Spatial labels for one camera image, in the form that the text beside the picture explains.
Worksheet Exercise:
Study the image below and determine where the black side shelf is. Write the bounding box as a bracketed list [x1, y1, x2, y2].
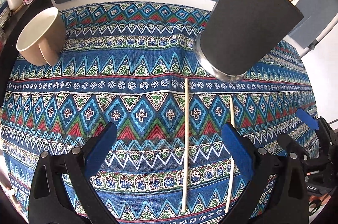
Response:
[1, 0, 53, 104]

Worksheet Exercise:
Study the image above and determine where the beige ceramic mug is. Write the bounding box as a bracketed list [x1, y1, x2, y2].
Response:
[16, 7, 66, 66]

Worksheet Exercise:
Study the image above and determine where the blue patterned tablecloth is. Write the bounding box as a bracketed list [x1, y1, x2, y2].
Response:
[1, 3, 319, 223]

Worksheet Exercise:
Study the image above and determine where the black utensil holder cup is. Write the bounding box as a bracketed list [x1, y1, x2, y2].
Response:
[194, 0, 304, 82]

